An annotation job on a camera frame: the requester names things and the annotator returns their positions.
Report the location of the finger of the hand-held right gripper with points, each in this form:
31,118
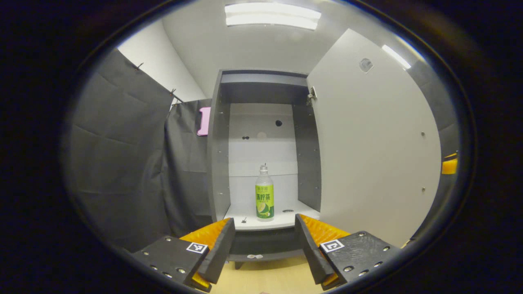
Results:
449,166

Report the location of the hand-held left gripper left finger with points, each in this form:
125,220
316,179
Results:
220,253

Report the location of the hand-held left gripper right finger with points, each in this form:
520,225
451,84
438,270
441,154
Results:
312,253

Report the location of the green label bottle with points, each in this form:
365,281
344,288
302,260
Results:
264,200

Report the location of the dark grey cabinet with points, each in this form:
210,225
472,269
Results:
261,92

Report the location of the long ceiling light strip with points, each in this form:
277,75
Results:
396,56

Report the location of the black backdrop cloth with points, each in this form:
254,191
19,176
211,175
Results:
122,163

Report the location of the large ceiling light panel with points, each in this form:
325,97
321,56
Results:
271,15

